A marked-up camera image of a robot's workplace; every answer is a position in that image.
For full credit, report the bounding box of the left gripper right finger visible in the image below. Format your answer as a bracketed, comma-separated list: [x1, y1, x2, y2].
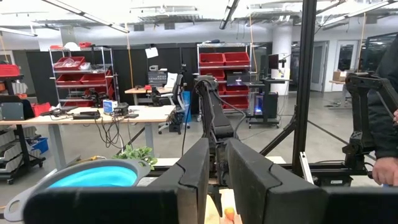
[226, 138, 398, 224]

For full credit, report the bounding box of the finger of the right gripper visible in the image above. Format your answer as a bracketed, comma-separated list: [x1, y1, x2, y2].
[213, 185, 224, 218]

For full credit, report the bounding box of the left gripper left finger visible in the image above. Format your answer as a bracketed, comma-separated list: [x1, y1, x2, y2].
[23, 138, 211, 224]

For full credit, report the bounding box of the small round orange fruit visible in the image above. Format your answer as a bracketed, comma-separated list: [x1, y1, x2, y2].
[224, 207, 236, 222]

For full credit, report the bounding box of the blue collapsible bowl grey rim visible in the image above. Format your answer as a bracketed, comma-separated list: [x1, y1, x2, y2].
[3, 158, 152, 223]

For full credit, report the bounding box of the green potted plant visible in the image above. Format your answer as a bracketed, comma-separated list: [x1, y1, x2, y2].
[111, 144, 159, 170]

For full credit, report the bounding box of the black office chair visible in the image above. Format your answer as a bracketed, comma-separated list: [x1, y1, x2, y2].
[151, 73, 191, 135]

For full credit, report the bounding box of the long wooden work table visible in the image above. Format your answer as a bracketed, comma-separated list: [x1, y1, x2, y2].
[0, 105, 177, 170]

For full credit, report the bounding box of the black standing desk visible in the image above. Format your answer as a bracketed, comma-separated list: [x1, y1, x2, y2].
[244, 77, 293, 129]

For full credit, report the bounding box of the blue and white box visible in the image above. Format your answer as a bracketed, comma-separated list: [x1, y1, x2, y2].
[102, 99, 119, 114]

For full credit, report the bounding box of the small wooden desk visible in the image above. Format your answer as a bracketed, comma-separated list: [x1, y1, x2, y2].
[124, 86, 174, 105]

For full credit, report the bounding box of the person's hand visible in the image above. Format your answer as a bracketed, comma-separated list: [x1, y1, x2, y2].
[371, 156, 398, 187]

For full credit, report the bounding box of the black monitor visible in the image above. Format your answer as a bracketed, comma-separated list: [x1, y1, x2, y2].
[267, 54, 280, 71]

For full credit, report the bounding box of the black cart with grey bins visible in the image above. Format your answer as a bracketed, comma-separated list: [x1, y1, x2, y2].
[0, 74, 47, 185]

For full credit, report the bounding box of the white paper sheet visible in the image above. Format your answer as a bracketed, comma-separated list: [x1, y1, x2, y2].
[145, 46, 159, 59]

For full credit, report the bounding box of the person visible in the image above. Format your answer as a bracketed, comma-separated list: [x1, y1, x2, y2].
[368, 32, 398, 187]

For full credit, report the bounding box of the cardboard box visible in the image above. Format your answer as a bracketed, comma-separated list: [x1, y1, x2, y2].
[332, 70, 348, 82]

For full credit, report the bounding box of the red storage bin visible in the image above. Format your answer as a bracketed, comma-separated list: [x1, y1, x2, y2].
[0, 63, 21, 78]

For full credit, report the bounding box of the wire shelf with red bins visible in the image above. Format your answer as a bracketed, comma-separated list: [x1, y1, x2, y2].
[196, 42, 253, 110]
[49, 45, 121, 108]

